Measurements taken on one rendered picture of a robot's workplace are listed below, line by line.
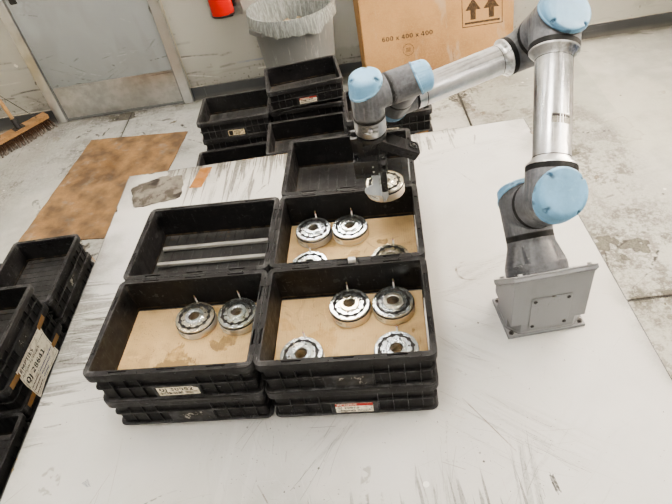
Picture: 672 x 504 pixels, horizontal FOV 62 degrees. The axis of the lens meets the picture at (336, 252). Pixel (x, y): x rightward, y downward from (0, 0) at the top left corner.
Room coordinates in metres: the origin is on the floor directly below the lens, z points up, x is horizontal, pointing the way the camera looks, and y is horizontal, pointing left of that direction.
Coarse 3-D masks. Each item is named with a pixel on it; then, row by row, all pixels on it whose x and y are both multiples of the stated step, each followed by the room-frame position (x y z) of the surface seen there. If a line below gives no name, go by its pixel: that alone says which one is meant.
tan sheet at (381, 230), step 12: (408, 216) 1.24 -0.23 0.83; (372, 228) 1.22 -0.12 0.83; (384, 228) 1.21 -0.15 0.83; (396, 228) 1.20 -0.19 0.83; (408, 228) 1.19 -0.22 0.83; (372, 240) 1.17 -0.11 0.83; (384, 240) 1.16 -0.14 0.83; (396, 240) 1.15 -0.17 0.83; (408, 240) 1.14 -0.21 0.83; (288, 252) 1.19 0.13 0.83; (300, 252) 1.18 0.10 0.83; (324, 252) 1.16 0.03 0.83; (336, 252) 1.15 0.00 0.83; (348, 252) 1.14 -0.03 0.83; (360, 252) 1.13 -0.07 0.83; (372, 252) 1.12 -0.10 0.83
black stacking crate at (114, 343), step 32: (128, 288) 1.09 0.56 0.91; (160, 288) 1.07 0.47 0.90; (192, 288) 1.06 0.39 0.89; (224, 288) 1.04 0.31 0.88; (256, 288) 1.03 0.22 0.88; (128, 320) 1.03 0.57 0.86; (96, 384) 0.83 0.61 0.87; (128, 384) 0.81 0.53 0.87; (160, 384) 0.79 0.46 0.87; (192, 384) 0.77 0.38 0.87; (224, 384) 0.77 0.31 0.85; (256, 384) 0.76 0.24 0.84
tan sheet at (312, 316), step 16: (288, 304) 0.99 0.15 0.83; (304, 304) 0.98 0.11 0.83; (320, 304) 0.97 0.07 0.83; (416, 304) 0.91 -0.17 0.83; (288, 320) 0.94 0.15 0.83; (304, 320) 0.93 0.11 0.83; (320, 320) 0.92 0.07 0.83; (368, 320) 0.89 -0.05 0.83; (416, 320) 0.86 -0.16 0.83; (288, 336) 0.89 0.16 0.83; (320, 336) 0.87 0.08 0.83; (336, 336) 0.86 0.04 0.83; (352, 336) 0.85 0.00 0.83; (368, 336) 0.84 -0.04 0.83; (416, 336) 0.81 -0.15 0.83; (336, 352) 0.81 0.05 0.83; (352, 352) 0.80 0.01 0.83; (368, 352) 0.79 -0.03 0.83
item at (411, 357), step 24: (336, 264) 1.00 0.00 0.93; (360, 264) 0.99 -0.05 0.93; (384, 264) 0.97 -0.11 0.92; (264, 312) 0.89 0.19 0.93; (432, 312) 0.79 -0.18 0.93; (432, 336) 0.73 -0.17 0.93; (288, 360) 0.74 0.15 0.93; (312, 360) 0.73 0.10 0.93; (336, 360) 0.71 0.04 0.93; (360, 360) 0.70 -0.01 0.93; (384, 360) 0.69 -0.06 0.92; (408, 360) 0.69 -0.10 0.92; (432, 360) 0.68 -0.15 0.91
